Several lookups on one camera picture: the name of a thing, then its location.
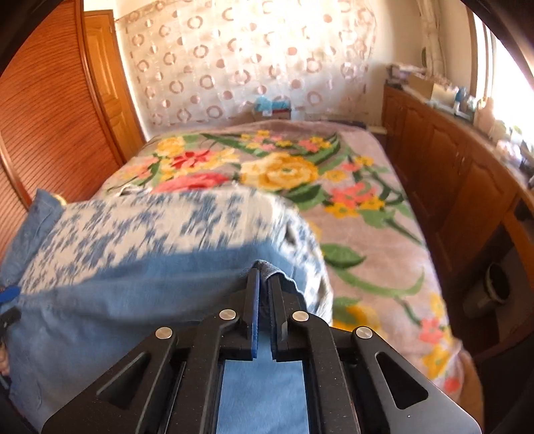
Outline folded blue jeans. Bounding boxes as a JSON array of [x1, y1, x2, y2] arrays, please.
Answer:
[[0, 190, 65, 268]]

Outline blue denim pants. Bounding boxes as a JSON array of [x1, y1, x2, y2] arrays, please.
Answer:
[[0, 242, 330, 434]]

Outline dark waste bin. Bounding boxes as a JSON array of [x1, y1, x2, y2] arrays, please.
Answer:
[[463, 261, 512, 315]]

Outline tied window curtain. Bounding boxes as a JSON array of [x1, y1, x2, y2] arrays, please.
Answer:
[[421, 0, 449, 80]]

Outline wooden louvered wardrobe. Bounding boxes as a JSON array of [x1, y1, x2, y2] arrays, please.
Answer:
[[0, 0, 126, 259]]

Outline bright window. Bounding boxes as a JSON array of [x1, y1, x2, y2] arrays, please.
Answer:
[[469, 8, 534, 138]]

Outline small cardboard box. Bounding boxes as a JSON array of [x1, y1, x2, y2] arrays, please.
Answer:
[[250, 102, 293, 122]]

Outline sheer circle-patterned curtain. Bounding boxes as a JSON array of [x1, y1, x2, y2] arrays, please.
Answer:
[[119, 0, 376, 128]]

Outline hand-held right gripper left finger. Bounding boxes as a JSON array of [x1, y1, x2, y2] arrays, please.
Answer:
[[42, 269, 261, 434]]

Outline blue floral bed sheet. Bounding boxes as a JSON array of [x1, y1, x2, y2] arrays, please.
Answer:
[[19, 190, 332, 326]]

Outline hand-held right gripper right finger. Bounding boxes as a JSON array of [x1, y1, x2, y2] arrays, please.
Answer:
[[267, 276, 480, 434]]

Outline colourful floral blanket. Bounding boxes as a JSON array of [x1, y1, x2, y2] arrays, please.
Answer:
[[94, 121, 466, 395]]

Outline wooden door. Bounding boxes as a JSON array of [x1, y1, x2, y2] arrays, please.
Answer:
[[83, 10, 147, 161]]

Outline flat cardboard box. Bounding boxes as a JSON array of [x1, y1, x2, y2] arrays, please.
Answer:
[[407, 73, 437, 99]]

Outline wooden cabinet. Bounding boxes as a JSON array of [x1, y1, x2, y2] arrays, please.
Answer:
[[381, 83, 534, 364]]

